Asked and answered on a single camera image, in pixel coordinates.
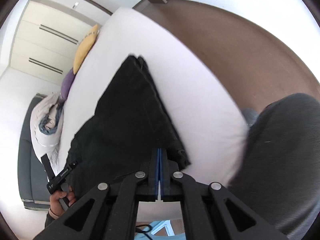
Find white wardrobe with black handles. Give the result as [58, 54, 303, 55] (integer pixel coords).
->
[10, 1, 96, 85]

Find person's leg grey trousers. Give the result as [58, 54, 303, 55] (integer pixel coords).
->
[228, 93, 319, 239]

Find white and blue duvet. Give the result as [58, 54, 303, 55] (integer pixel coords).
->
[30, 92, 63, 163]

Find black denim pants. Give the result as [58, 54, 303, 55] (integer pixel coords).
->
[67, 55, 190, 198]

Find grey upholstered headboard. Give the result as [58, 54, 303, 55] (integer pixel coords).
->
[17, 94, 50, 211]

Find person's left hand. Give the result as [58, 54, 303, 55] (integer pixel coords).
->
[49, 186, 76, 219]

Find white bed mattress sheet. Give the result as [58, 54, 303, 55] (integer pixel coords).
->
[56, 6, 251, 224]

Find purple pillow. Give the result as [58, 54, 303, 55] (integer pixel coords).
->
[60, 68, 75, 101]

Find yellow pillow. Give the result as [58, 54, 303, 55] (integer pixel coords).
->
[73, 24, 99, 75]

